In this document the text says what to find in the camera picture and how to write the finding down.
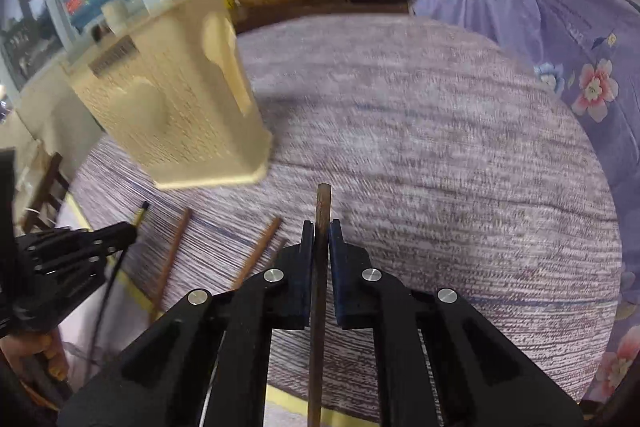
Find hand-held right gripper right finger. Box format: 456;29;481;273
328;219;587;427

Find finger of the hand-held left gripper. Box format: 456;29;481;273
14;256;109;334
19;221;139;264

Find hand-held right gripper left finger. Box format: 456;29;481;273
57;221;314;427

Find black chopstick with yellow end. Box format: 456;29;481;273
89;201;152;370

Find brown wooden chopstick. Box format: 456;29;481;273
307;183;332;427
149;207;192;310
231;216;283;292

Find beige plastic utensil holder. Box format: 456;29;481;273
61;0;274;191

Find person's left hand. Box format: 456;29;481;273
0;331;69;408

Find white sheet with yellow border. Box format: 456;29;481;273
50;194;382;427

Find wooden chair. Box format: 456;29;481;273
21;151;72;235

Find purple striped round mat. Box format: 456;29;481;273
70;13;624;424

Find dark window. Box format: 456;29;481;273
0;0;67;90

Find white cup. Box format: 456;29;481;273
101;0;129;34

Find purple floral blanket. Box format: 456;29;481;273
411;0;640;408

